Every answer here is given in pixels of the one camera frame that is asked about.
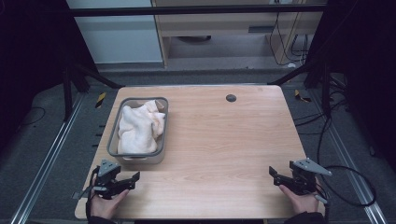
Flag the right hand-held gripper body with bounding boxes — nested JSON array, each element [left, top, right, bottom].
[[289, 157, 333, 197]]

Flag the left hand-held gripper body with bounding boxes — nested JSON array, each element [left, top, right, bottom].
[[72, 159, 126, 201]]

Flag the person's right hand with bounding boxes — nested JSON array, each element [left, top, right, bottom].
[[278, 184, 322, 216]]

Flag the person's left hand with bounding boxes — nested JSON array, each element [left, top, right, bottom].
[[90, 189, 131, 220]]

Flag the grey plastic basket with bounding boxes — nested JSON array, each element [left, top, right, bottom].
[[106, 96, 170, 165]]

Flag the white crumpled cloth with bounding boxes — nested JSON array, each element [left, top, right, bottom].
[[117, 99, 166, 155]]

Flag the yellow black tape strip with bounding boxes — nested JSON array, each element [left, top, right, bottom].
[[293, 89, 313, 104], [94, 91, 107, 109]]

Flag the black metal stand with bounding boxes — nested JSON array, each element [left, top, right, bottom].
[[266, 59, 333, 119], [61, 61, 126, 123]]

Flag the dark curtain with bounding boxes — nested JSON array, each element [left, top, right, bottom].
[[0, 0, 96, 153], [306, 0, 396, 174]]

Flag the white cabinet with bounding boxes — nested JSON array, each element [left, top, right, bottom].
[[65, 0, 164, 65]]

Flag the light wooden desk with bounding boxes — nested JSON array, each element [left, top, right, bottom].
[[150, 0, 329, 68]]

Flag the black wrist strap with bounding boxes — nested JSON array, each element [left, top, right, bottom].
[[85, 166, 101, 220]]

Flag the aluminium floor rail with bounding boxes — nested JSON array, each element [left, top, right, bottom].
[[311, 89, 389, 224], [9, 92, 86, 224]]

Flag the black floor cables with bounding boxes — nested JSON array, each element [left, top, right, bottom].
[[293, 74, 354, 166]]

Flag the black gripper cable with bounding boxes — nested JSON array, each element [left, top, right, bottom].
[[313, 164, 377, 224]]

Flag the thin black floor cable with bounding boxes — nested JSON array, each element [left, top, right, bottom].
[[19, 105, 47, 127]]

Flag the black hanging cables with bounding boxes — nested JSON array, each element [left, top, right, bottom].
[[268, 11, 310, 67]]

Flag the black horizontal frame bar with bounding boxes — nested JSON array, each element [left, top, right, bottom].
[[68, 4, 327, 18]]

